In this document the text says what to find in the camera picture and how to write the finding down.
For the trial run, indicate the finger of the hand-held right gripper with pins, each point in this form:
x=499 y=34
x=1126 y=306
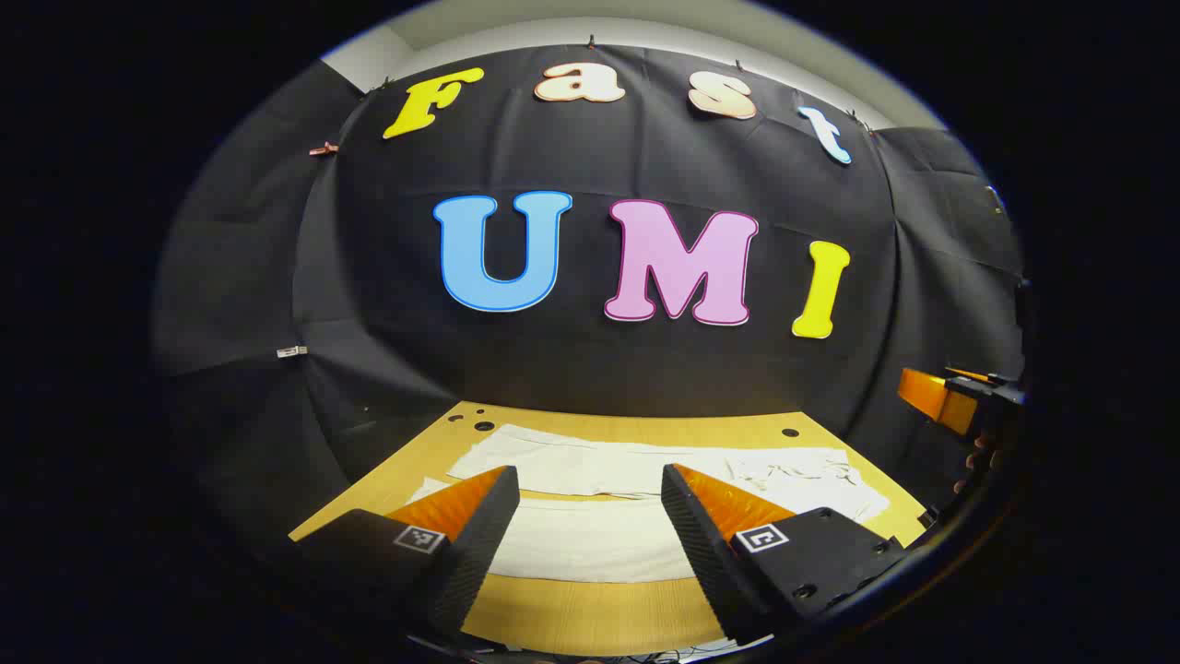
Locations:
x=931 y=395

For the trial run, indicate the white jeans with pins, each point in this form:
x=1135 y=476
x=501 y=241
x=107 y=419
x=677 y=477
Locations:
x=590 y=466

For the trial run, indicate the small red clip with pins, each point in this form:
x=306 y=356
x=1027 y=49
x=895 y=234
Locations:
x=323 y=148

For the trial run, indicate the black backdrop cloth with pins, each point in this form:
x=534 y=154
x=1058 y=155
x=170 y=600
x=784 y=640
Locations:
x=590 y=369

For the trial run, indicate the small white clip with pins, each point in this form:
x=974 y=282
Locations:
x=291 y=351

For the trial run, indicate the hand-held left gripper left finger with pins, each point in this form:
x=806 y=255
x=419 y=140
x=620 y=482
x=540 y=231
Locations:
x=484 y=535

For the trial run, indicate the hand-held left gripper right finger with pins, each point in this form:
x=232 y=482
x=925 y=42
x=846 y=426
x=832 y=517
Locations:
x=701 y=544

